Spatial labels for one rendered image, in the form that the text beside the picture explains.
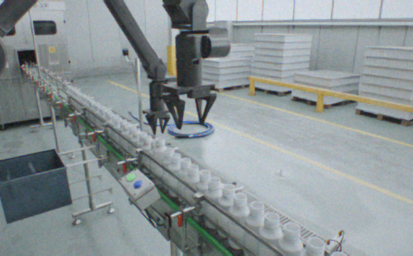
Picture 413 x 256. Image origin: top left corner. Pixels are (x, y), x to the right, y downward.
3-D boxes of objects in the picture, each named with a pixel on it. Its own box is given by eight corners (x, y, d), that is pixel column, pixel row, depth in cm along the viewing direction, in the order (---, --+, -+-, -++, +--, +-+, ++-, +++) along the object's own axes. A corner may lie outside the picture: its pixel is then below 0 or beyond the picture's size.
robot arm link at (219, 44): (169, 2, 62) (193, 0, 55) (211, 3, 69) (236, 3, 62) (170, 57, 66) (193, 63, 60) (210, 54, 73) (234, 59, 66)
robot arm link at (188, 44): (169, 31, 62) (184, 31, 58) (195, 30, 66) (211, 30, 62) (171, 63, 64) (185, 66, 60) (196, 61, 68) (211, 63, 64)
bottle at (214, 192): (212, 232, 92) (213, 186, 87) (201, 223, 97) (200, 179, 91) (226, 224, 96) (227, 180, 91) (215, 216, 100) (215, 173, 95)
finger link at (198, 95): (218, 125, 69) (218, 86, 66) (192, 132, 65) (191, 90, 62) (201, 118, 74) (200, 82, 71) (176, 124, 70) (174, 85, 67)
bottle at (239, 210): (224, 246, 86) (225, 198, 81) (233, 234, 91) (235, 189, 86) (242, 253, 83) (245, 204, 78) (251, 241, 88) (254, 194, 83)
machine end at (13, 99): (79, 118, 559) (65, 2, 493) (-5, 132, 481) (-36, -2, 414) (62, 102, 681) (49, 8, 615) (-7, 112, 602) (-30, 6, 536)
